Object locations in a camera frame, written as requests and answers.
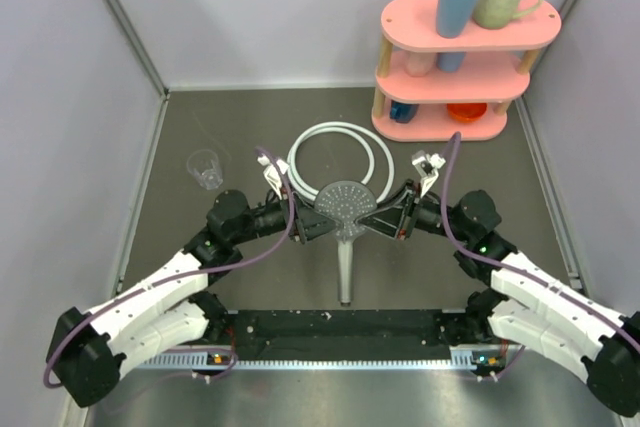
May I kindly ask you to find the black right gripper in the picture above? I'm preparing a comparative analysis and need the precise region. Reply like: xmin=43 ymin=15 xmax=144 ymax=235
xmin=357 ymin=179 xmax=472 ymax=243

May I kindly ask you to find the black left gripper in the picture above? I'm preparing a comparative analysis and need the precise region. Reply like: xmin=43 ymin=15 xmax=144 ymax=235
xmin=231 ymin=183 xmax=343 ymax=246

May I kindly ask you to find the grey shower head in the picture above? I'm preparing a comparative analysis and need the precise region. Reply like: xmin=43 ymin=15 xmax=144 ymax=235
xmin=314 ymin=180 xmax=377 ymax=306

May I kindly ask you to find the white shower hose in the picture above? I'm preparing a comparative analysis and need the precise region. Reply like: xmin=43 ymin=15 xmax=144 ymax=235
xmin=286 ymin=121 xmax=396 ymax=208

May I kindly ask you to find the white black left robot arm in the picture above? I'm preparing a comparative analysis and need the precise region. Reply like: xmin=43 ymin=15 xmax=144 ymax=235
xmin=44 ymin=190 xmax=338 ymax=408

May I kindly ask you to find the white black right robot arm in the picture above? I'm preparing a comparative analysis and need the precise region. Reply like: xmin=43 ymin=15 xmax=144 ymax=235
xmin=357 ymin=184 xmax=639 ymax=418

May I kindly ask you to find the dark blue mug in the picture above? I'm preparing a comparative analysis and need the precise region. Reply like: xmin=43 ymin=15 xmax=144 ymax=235
xmin=389 ymin=100 xmax=419 ymax=124

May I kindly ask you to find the clear drinking glass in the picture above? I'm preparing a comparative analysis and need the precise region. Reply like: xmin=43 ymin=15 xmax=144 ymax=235
xmin=186 ymin=149 xmax=223 ymax=191

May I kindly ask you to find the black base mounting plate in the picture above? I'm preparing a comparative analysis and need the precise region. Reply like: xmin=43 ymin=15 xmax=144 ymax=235
xmin=203 ymin=309 xmax=481 ymax=361

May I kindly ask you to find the orange bowl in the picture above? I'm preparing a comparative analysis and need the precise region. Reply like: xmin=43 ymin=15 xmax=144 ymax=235
xmin=446 ymin=102 xmax=488 ymax=123

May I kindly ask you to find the pink three-tier shelf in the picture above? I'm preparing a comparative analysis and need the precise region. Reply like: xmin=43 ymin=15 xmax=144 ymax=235
xmin=371 ymin=0 xmax=561 ymax=142

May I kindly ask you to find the pink cup on shelf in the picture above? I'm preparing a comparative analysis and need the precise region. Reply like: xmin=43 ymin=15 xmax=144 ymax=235
xmin=405 ymin=52 xmax=437 ymax=77

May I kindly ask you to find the blue cup on middle shelf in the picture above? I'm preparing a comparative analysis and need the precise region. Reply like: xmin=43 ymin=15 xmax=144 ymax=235
xmin=436 ymin=51 xmax=466 ymax=73

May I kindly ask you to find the blue tall cup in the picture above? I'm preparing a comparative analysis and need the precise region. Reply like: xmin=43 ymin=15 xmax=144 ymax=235
xmin=436 ymin=0 xmax=477 ymax=38

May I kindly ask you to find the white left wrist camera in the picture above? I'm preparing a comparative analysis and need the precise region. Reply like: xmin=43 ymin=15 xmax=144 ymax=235
xmin=257 ymin=154 xmax=289 ymax=199

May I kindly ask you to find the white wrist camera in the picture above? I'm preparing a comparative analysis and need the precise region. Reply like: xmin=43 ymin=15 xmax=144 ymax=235
xmin=257 ymin=154 xmax=289 ymax=199
xmin=411 ymin=151 xmax=446 ymax=197

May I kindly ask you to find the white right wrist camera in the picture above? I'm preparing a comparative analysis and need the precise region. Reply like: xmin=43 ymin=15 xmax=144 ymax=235
xmin=411 ymin=151 xmax=446 ymax=197

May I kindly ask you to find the slotted cable duct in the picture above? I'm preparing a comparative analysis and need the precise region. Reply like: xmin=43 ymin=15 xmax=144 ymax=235
xmin=144 ymin=349 xmax=509 ymax=371

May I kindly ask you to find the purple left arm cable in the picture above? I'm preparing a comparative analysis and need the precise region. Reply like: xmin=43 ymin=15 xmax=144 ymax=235
xmin=44 ymin=145 xmax=294 ymax=389

